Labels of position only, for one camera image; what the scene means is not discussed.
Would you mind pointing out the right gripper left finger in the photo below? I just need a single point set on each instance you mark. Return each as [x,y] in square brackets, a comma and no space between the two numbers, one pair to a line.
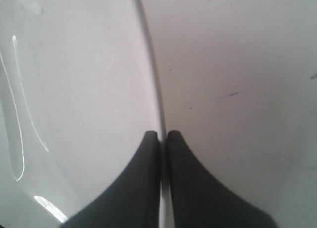
[132,200]

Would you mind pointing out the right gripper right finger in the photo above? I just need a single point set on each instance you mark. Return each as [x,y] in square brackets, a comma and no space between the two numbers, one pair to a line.
[199,200]

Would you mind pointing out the white rectangular plate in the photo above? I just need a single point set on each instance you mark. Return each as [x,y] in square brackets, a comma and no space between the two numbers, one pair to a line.
[79,89]

